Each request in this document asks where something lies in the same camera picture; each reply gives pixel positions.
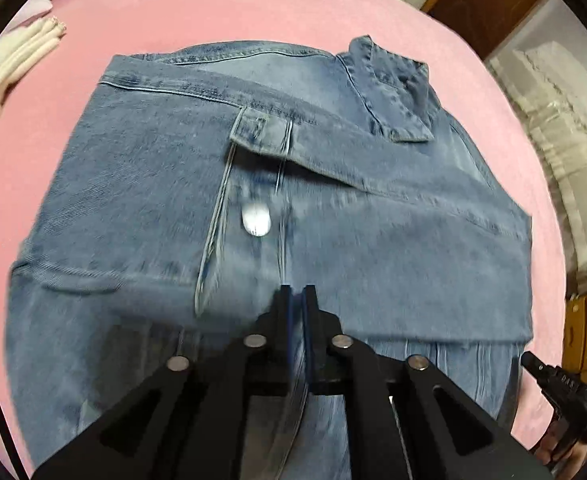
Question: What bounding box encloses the pink bed blanket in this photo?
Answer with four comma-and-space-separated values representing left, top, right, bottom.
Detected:
0, 0, 581, 480

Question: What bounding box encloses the blue denim jacket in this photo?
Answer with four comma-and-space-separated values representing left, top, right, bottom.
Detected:
6, 35, 533, 480

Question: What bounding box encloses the brown wooden door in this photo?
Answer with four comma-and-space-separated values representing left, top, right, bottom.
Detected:
421, 0, 551, 56

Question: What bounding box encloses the white plastic-wrapped bundle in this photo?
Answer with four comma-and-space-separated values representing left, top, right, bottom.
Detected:
486, 40, 587, 301

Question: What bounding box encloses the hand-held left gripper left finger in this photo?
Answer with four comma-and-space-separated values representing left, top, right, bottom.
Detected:
32, 284, 294, 480

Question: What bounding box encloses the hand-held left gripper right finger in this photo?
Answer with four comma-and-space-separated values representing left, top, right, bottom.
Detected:
303, 284, 557, 480

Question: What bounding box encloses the person's right hand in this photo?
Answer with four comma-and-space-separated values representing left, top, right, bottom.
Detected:
538, 432, 587, 468

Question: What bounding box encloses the white folded cloth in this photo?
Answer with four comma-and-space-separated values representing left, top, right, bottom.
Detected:
0, 17, 66, 153

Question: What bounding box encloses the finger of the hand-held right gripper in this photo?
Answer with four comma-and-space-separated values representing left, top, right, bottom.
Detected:
520, 351, 557, 391

